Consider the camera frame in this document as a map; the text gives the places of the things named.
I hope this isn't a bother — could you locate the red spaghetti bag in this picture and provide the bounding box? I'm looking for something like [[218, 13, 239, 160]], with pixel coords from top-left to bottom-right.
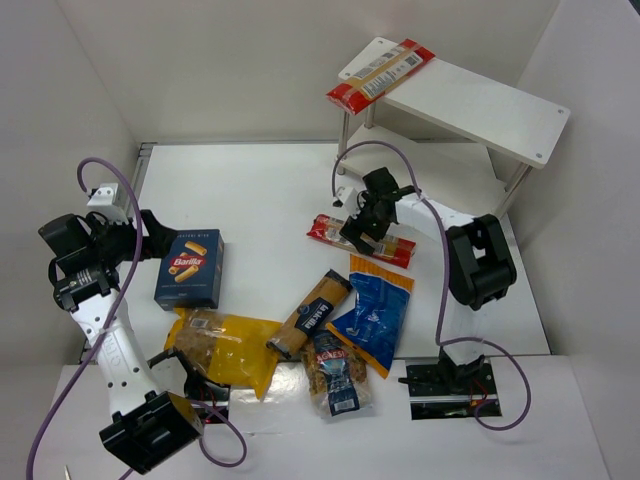
[[306, 214, 416, 269], [326, 39, 436, 115]]

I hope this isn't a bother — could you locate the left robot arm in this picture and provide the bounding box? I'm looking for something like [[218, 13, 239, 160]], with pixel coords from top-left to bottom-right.
[[39, 210, 203, 474]]

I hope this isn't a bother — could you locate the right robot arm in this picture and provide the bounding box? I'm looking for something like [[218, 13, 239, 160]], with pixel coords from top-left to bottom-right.
[[332, 167, 517, 389]]

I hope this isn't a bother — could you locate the blue Barilla pasta box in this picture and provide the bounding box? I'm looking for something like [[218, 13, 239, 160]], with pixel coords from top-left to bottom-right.
[[154, 229, 225, 311]]

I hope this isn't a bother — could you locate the blue orange pasta bag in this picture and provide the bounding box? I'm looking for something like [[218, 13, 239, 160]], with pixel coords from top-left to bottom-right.
[[327, 254, 414, 378]]

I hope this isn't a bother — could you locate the white two-tier shelf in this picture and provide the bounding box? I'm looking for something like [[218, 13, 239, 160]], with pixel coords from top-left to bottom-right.
[[338, 59, 571, 218]]

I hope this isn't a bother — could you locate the yellow fusilli pasta bag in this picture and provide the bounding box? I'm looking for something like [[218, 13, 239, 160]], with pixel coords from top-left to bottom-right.
[[165, 308, 281, 399]]

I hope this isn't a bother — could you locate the Agnesi fusilli pasta bag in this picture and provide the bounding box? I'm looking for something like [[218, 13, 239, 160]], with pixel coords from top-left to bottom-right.
[[300, 330, 372, 419]]

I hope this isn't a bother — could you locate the red spaghetti bag on shelf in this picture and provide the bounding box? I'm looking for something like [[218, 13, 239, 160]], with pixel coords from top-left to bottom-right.
[[326, 39, 436, 115]]

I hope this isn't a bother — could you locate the dark label spaghetti bag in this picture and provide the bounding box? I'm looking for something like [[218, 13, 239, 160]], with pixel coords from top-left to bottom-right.
[[266, 269, 352, 359]]

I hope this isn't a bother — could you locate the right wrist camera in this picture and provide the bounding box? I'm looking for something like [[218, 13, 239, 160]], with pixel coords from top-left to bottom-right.
[[333, 187, 361, 218]]

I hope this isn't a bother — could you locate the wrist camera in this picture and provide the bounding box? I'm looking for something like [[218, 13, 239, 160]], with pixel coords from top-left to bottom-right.
[[333, 187, 361, 218], [87, 183, 127, 224]]

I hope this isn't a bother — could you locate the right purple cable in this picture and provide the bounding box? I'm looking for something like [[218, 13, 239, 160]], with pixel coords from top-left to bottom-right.
[[330, 141, 531, 432]]

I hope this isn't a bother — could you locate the purple cable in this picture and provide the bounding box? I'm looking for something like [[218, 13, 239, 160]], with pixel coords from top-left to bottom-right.
[[24, 157, 247, 480], [330, 141, 531, 432]]

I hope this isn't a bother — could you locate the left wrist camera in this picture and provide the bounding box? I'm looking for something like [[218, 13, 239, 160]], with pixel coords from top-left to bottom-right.
[[87, 183, 127, 224]]

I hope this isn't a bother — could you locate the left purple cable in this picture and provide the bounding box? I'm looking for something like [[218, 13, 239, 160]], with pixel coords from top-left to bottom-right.
[[24, 157, 247, 480]]

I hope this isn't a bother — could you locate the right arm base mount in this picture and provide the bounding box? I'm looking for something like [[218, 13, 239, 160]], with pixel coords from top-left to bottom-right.
[[398, 361, 502, 420]]

